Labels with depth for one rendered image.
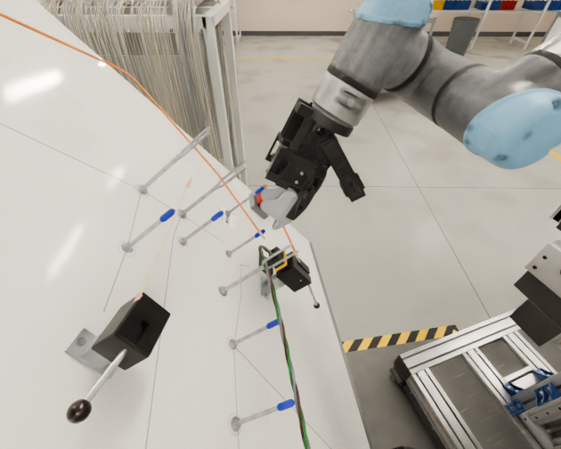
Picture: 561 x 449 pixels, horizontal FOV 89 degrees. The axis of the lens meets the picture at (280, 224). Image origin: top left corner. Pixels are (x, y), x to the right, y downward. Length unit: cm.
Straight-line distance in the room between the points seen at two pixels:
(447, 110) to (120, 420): 45
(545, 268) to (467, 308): 129
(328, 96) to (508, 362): 159
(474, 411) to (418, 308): 62
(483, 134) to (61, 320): 43
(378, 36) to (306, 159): 16
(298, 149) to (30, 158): 31
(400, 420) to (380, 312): 55
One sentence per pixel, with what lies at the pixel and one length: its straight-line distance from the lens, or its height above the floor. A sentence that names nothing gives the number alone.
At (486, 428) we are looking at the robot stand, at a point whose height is 21.
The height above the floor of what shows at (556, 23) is 72.
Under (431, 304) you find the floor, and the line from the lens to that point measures 205.
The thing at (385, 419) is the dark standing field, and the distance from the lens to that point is 168.
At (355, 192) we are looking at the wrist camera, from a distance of 46.
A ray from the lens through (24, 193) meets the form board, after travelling 38.
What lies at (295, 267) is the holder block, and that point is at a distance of 50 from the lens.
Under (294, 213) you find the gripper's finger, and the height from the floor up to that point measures 128.
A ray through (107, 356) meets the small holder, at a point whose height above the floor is 135.
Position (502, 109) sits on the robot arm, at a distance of 35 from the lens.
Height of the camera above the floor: 158
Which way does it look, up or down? 44 degrees down
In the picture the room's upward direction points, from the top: straight up
